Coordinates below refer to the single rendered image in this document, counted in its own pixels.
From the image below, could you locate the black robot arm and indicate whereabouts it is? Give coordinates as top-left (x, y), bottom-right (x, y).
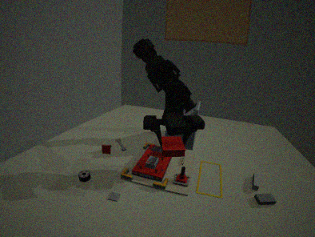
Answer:
top-left (133, 38), bottom-right (197, 136)

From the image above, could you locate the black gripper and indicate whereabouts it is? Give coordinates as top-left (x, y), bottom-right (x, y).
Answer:
top-left (143, 100), bottom-right (205, 147)

